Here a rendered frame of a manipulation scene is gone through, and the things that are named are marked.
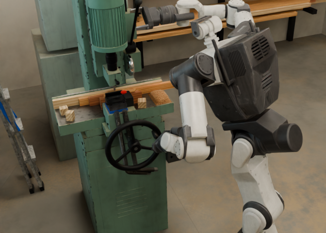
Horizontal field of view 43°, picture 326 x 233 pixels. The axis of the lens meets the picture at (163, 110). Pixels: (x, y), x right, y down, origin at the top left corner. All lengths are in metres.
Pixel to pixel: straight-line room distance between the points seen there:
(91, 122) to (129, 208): 0.65
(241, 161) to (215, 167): 1.42
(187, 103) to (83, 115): 0.81
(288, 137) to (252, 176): 0.27
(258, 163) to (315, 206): 1.20
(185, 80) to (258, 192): 0.65
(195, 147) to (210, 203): 1.47
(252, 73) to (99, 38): 0.82
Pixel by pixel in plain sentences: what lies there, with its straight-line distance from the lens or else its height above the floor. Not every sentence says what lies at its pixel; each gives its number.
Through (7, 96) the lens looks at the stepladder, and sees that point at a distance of 2.82.
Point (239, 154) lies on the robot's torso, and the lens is 1.77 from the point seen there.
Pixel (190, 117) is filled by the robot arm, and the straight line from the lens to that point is 1.46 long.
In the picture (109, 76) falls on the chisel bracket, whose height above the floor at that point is 1.06.
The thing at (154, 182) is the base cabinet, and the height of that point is 0.40.
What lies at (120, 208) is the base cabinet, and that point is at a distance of 2.49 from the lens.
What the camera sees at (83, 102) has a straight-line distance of 2.23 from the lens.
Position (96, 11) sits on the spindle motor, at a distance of 2.01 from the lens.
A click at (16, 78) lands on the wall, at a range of 4.60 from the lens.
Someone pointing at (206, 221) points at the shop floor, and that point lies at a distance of 2.79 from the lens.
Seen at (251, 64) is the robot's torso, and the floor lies 1.35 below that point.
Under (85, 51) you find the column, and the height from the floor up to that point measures 1.12.
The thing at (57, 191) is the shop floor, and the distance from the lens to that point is 3.12.
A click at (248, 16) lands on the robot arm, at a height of 1.36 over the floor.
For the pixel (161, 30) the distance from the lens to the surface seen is 4.20.
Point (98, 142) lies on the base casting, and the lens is 2.18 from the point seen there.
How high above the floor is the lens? 1.98
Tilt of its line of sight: 30 degrees down
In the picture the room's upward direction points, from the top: 2 degrees counter-clockwise
